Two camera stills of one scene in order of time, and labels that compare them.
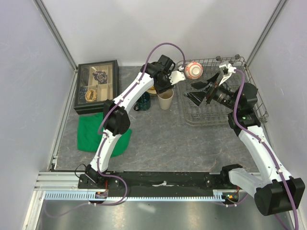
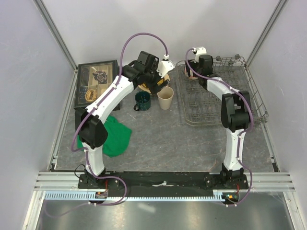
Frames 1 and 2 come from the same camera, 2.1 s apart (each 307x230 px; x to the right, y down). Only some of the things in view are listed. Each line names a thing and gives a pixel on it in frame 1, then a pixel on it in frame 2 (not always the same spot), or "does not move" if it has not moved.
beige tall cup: [165, 98] does not move
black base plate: [165, 180] does not move
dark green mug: [144, 103] does not move
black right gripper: [212, 88] → [188, 68]
